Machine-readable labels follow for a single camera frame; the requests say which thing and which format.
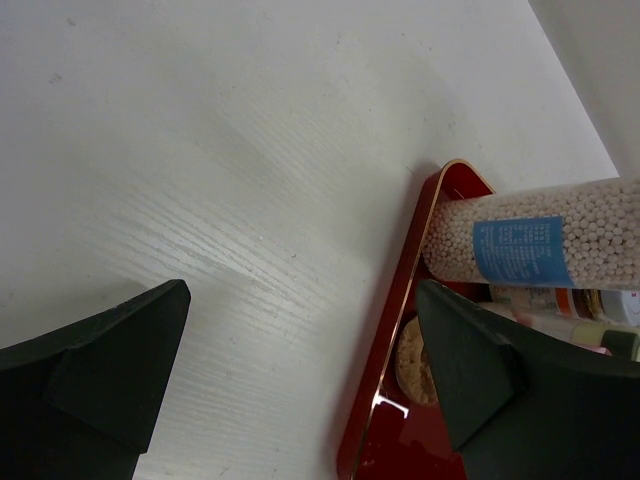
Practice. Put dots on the blue label shaker bottle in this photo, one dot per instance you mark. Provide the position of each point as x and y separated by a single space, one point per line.
582 236

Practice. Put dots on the red rectangular tray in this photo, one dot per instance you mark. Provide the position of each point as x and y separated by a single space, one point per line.
387 436

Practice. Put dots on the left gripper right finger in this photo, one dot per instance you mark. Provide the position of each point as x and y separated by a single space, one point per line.
519 404

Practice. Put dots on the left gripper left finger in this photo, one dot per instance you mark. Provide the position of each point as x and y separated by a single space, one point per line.
82 401

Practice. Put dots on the blue lid spice jar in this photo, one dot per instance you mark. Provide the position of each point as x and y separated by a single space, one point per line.
535 306

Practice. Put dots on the pink spice jar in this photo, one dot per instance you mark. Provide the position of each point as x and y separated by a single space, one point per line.
412 369

